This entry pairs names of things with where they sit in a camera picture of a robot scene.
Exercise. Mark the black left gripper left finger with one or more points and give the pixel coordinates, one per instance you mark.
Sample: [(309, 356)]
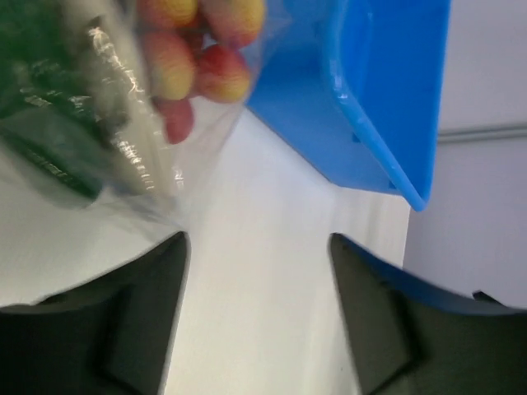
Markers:
[(110, 335)]

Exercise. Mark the blue plastic bin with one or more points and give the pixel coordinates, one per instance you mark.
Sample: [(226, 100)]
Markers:
[(354, 87)]

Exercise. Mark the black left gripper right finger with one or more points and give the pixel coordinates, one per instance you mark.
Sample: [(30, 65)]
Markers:
[(408, 336)]

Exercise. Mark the green fake cucumber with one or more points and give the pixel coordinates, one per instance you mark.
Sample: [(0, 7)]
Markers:
[(61, 103)]

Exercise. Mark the clear zip top bag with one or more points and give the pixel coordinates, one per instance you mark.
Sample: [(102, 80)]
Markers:
[(156, 176)]

